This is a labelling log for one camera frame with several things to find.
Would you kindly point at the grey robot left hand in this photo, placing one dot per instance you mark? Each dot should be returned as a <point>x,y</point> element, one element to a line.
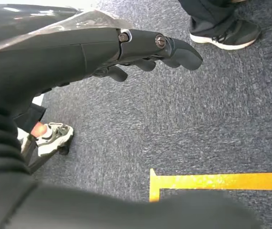
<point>55,60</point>

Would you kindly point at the person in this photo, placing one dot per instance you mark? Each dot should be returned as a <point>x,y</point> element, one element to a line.
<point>28,117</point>
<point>207,14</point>

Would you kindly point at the white grey sneaker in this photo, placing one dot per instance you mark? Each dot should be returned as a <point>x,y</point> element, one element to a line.
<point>55,137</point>

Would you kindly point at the blue-grey carpet mat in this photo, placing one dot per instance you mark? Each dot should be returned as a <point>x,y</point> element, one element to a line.
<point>173,120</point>

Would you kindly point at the black shoe white sole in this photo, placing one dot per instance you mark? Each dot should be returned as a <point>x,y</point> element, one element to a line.
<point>233,34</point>

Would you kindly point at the yellow floor tape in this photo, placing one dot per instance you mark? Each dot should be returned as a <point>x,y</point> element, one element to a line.
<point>209,181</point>

